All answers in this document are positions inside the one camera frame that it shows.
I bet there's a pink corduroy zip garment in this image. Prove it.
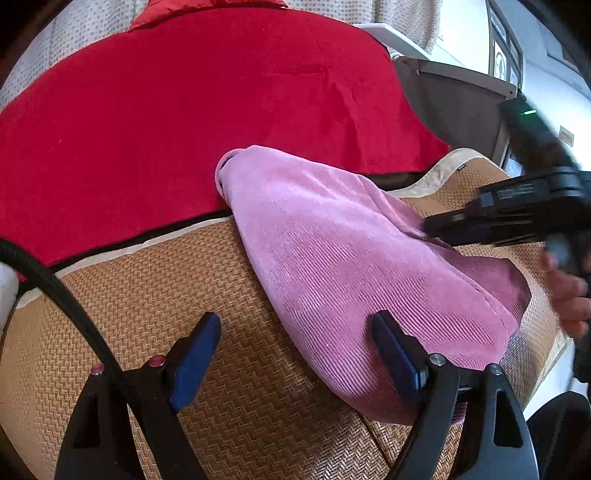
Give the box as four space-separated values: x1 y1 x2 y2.
215 146 531 425

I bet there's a right hand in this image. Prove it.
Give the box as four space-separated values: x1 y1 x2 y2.
541 250 590 339

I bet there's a dark grey sofa armrest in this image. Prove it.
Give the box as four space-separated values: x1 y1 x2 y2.
393 57 518 165

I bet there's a woven rattan seat mat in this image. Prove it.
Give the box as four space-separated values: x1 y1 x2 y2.
0 147 574 480

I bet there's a white quilted pillow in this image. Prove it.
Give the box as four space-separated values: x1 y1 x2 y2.
0 264 19 331

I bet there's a white side table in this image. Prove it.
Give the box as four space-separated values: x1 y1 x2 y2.
355 23 431 60

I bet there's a red blanket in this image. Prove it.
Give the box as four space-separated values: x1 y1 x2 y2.
1 7 449 265

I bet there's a red orange cushion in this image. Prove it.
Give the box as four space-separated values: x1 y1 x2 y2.
129 0 287 31

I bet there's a black cable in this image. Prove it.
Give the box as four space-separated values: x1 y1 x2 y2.
0 238 126 384

